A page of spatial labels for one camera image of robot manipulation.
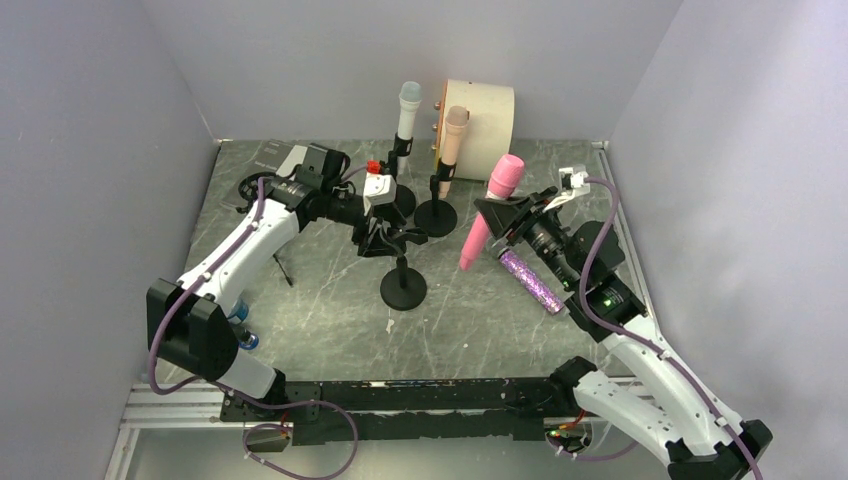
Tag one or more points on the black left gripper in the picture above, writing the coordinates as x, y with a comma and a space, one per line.
370, 230

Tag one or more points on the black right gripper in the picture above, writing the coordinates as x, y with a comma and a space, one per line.
515, 221

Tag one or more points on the pink microphone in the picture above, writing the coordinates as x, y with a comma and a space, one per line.
504, 179

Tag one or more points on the black round-base mic stand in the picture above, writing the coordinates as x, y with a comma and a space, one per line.
404, 288
436, 217
394, 164

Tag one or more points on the white microphone silver grille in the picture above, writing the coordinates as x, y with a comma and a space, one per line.
410, 97

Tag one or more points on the peach microphone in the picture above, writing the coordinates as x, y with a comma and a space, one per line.
454, 127

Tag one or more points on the black tripod shock-mount stand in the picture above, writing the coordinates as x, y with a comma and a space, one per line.
285, 268

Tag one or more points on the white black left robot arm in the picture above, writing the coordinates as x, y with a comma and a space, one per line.
194, 321

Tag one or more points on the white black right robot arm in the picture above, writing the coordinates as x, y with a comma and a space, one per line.
685, 426

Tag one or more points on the purple glitter microphone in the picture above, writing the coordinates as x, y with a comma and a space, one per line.
530, 281

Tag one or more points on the cream cylindrical speaker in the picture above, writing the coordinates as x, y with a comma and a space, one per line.
489, 132

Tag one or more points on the grey white booklet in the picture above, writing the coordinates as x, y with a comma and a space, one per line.
271, 157

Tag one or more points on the blue box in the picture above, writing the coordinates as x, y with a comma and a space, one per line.
247, 339

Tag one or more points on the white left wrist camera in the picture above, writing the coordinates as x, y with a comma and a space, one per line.
379, 187

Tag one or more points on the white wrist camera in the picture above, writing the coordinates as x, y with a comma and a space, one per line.
573, 184
379, 187

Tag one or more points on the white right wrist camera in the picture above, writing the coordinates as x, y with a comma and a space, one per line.
573, 184

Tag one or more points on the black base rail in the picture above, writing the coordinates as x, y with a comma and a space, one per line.
521, 408

